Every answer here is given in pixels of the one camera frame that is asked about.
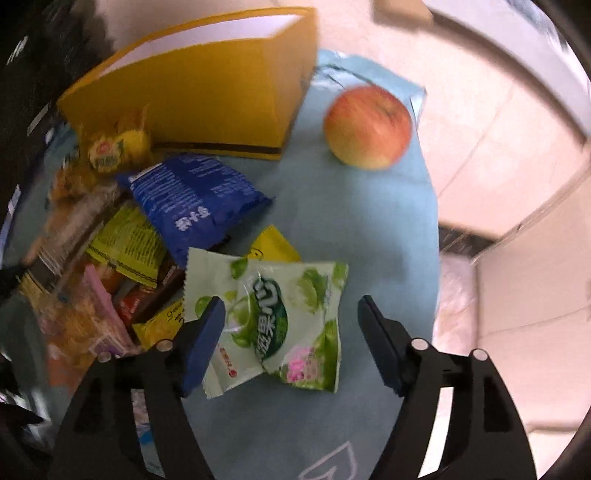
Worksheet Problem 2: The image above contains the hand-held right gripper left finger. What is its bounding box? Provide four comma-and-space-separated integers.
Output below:
47, 296, 227, 480

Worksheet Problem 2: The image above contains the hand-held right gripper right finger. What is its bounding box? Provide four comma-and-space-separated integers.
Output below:
358, 295, 539, 480

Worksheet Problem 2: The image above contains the brown chocolate bar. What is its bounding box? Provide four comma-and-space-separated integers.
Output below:
134, 263, 185, 324

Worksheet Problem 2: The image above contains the green white snack packet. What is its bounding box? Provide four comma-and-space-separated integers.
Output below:
182, 248, 349, 400

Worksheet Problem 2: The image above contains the lime green snack packet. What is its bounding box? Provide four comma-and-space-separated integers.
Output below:
85, 203, 169, 289

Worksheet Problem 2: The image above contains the blue snack packet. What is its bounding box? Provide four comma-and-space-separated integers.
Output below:
115, 154, 275, 268

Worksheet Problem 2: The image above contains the yellow cardboard box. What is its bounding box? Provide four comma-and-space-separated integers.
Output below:
56, 7, 320, 161

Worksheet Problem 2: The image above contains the yellow script snack packet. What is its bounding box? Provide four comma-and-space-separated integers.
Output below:
132, 300, 185, 352

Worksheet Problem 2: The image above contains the red snack packet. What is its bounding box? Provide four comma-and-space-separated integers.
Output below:
115, 286, 158, 324

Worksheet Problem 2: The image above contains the pink snack packet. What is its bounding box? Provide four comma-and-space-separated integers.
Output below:
83, 265, 139, 356

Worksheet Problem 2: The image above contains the small yellow snack packet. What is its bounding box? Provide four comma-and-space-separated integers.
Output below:
247, 224, 302, 264

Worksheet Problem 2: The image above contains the light blue tablecloth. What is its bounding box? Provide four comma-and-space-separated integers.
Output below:
0, 48, 439, 480

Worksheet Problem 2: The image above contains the yellow lemon candy packet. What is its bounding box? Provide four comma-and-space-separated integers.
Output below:
76, 108, 155, 176

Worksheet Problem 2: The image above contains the red yellow apple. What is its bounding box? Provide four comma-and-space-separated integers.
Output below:
323, 85, 413, 171

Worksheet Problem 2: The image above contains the brown cardboard piece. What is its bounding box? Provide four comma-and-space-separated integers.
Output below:
372, 0, 435, 26

